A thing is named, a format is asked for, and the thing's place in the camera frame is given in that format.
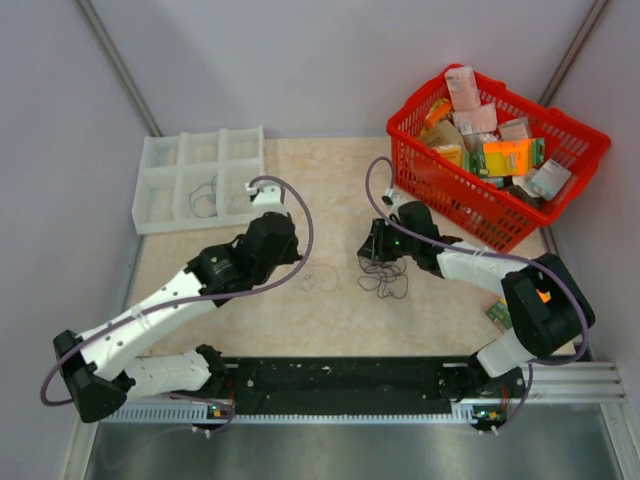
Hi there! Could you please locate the pale blue box in basket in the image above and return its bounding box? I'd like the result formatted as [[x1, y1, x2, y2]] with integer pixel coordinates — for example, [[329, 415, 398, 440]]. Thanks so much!
[[528, 159, 572, 201]]

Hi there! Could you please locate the red plastic basket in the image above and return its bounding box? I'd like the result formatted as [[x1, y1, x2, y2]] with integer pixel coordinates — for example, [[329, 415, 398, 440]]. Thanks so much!
[[386, 73, 611, 253]]

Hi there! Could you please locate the tan cardboard box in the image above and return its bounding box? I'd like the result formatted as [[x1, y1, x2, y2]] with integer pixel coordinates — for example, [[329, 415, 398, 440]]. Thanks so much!
[[419, 120, 466, 166]]

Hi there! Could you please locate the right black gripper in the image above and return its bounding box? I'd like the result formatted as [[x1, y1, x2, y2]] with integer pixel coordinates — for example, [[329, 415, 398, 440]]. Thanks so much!
[[357, 219, 418, 263]]

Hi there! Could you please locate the white compartment tray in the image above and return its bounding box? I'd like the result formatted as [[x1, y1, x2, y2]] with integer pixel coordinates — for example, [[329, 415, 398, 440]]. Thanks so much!
[[131, 126, 265, 235]]

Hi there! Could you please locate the orange green box on table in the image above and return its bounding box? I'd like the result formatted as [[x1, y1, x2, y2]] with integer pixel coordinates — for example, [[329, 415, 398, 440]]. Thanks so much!
[[485, 298, 512, 332]]

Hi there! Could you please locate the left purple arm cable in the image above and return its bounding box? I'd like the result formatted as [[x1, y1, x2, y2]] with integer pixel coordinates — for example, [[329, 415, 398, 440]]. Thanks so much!
[[39, 175, 315, 407]]

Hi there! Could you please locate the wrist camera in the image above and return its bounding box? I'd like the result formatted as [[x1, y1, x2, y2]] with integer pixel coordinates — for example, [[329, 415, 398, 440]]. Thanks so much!
[[382, 188, 408, 214], [245, 183, 287, 219]]

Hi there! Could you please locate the pink box flat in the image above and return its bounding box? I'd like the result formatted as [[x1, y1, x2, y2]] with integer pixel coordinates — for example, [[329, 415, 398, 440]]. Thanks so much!
[[451, 103, 498, 136]]

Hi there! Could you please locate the pink wire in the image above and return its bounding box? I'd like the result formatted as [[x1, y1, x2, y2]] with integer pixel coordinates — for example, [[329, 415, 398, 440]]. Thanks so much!
[[292, 263, 341, 296]]

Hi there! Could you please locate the orange yellow box in basket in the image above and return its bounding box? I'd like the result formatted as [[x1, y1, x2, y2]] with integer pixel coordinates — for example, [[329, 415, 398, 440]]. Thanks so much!
[[473, 138, 546, 177]]

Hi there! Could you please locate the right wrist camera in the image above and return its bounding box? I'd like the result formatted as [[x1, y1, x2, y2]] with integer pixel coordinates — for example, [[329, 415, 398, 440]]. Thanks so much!
[[382, 188, 408, 214]]

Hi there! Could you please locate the blue wire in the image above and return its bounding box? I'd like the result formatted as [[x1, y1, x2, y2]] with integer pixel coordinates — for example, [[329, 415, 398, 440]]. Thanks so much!
[[187, 173, 220, 219]]

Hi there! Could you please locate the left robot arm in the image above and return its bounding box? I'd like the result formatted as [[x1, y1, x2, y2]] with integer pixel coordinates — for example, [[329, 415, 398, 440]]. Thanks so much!
[[53, 212, 303, 423]]

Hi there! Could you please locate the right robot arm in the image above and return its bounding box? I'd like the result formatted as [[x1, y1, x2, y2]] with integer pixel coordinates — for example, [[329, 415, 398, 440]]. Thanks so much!
[[357, 197, 595, 401]]

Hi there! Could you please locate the pink box upright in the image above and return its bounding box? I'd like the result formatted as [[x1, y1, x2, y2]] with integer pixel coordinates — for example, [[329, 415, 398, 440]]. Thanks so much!
[[444, 66, 481, 112]]

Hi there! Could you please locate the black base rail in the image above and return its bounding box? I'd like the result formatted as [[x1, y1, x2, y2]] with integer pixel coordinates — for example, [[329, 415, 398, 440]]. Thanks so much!
[[196, 356, 525, 416]]

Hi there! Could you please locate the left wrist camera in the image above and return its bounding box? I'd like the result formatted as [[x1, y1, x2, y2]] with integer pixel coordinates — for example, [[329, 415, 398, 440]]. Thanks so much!
[[245, 183, 287, 219]]

